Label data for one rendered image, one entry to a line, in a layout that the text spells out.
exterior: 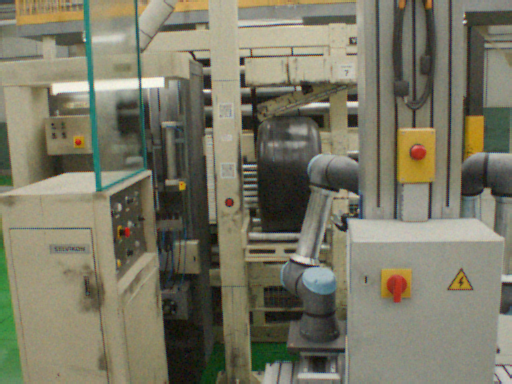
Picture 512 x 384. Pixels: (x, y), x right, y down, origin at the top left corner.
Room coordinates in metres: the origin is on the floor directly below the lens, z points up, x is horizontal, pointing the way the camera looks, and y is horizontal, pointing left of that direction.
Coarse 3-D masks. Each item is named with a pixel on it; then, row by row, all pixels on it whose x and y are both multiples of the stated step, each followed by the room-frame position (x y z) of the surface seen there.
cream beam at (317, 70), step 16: (256, 64) 2.64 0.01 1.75; (272, 64) 2.64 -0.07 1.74; (288, 64) 2.64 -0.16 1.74; (304, 64) 2.63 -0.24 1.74; (320, 64) 2.63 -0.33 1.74; (336, 64) 2.62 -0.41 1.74; (256, 80) 2.65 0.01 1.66; (272, 80) 2.64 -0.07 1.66; (288, 80) 2.64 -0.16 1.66; (304, 80) 2.63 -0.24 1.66; (320, 80) 2.63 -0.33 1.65; (336, 80) 2.62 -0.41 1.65; (352, 80) 2.62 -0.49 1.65
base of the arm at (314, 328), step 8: (304, 312) 1.62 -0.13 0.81; (304, 320) 1.61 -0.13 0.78; (312, 320) 1.58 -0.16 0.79; (320, 320) 1.57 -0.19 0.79; (328, 320) 1.58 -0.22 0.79; (336, 320) 1.61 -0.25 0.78; (304, 328) 1.60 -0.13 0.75; (312, 328) 1.57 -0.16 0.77; (320, 328) 1.57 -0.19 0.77; (328, 328) 1.57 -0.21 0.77; (336, 328) 1.59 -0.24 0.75; (304, 336) 1.59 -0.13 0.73; (312, 336) 1.57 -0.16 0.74; (320, 336) 1.56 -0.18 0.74; (328, 336) 1.56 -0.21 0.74; (336, 336) 1.58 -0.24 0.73
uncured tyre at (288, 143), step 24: (288, 120) 2.37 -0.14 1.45; (312, 120) 2.42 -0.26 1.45; (264, 144) 2.25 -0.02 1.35; (288, 144) 2.23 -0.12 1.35; (312, 144) 2.23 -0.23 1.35; (264, 168) 2.20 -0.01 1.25; (288, 168) 2.18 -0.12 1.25; (264, 192) 2.19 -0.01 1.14; (288, 192) 2.17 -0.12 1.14; (264, 216) 2.25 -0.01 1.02; (288, 216) 2.22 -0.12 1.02
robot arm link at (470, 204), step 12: (480, 156) 1.52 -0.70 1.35; (468, 168) 1.52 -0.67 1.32; (480, 168) 1.49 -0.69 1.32; (468, 180) 1.53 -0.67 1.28; (480, 180) 1.50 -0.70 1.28; (468, 192) 1.55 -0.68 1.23; (480, 192) 1.55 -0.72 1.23; (468, 204) 1.57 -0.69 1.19; (480, 204) 1.58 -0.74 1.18; (468, 216) 1.59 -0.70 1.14; (480, 216) 1.60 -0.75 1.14
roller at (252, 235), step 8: (248, 232) 2.33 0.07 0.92; (256, 232) 2.32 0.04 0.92; (264, 232) 2.32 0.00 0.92; (272, 232) 2.32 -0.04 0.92; (280, 232) 2.31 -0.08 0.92; (288, 232) 2.31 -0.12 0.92; (296, 232) 2.31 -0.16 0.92; (248, 240) 2.32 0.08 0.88; (256, 240) 2.31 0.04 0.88; (264, 240) 2.31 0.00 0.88; (272, 240) 2.31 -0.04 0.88; (280, 240) 2.31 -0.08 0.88; (288, 240) 2.31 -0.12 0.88
